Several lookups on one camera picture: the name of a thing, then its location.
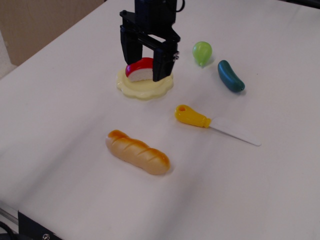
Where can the toy bread loaf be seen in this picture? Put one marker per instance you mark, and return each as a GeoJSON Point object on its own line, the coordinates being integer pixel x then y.
{"type": "Point", "coordinates": [137, 153]}

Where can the aluminium table frame rail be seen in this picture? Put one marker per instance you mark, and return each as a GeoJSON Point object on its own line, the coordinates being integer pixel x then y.
{"type": "Point", "coordinates": [9, 216]}

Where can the yellow handled toy knife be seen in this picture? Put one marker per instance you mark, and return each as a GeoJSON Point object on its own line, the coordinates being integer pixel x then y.
{"type": "Point", "coordinates": [187, 115]}

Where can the pale yellow scalloped plate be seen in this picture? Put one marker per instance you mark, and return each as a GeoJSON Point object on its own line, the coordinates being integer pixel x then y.
{"type": "Point", "coordinates": [144, 89]}

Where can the teal toy cucumber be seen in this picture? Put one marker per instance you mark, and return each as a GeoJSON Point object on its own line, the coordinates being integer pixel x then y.
{"type": "Point", "coordinates": [229, 77]}

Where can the black table corner bracket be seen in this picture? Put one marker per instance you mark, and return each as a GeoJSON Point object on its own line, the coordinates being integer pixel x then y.
{"type": "Point", "coordinates": [33, 230]}

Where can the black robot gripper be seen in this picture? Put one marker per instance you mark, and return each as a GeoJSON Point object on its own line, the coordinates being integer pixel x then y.
{"type": "Point", "coordinates": [151, 25]}

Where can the light green toy pear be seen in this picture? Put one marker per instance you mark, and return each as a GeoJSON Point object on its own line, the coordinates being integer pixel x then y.
{"type": "Point", "coordinates": [202, 52]}

